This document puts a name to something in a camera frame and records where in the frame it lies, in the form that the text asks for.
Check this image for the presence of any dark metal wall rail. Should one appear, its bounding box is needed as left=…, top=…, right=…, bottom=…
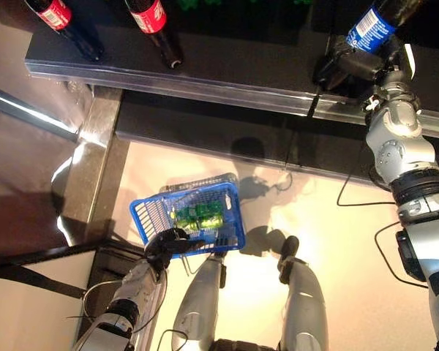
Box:
left=0, top=82, right=81, bottom=143

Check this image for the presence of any cola bottle red cap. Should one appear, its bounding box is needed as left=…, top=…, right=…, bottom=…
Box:
left=23, top=0, right=105, bottom=62
left=123, top=0, right=184, bottom=69

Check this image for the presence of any black base shelf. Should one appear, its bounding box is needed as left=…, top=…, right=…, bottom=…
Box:
left=115, top=89, right=399, bottom=191

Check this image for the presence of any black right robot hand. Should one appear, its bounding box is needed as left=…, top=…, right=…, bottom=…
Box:
left=314, top=34, right=416, bottom=92

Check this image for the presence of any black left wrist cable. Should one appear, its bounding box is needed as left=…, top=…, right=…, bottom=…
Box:
left=82, top=272, right=168, bottom=333

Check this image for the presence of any dark robot pelvis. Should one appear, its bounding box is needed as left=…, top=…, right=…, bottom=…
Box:
left=210, top=338, right=285, bottom=351

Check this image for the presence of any Pepsi bottle blue cap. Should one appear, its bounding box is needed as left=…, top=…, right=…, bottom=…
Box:
left=312, top=0, right=425, bottom=92

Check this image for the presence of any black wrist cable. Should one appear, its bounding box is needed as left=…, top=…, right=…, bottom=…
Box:
left=335, top=160, right=431, bottom=290
left=82, top=272, right=168, bottom=333

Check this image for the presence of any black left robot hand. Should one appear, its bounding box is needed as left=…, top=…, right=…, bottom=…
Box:
left=143, top=227, right=206, bottom=273

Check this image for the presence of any blue plastic shopping basket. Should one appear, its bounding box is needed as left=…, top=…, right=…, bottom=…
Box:
left=129, top=172, right=247, bottom=260

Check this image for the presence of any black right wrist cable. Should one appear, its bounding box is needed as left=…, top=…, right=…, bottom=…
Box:
left=335, top=160, right=431, bottom=290

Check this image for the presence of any black metal frame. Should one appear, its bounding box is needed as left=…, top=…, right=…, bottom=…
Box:
left=0, top=237, right=147, bottom=301

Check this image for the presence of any black shelf with clear strip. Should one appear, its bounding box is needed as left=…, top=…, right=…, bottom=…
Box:
left=307, top=0, right=439, bottom=142
left=24, top=0, right=326, bottom=118

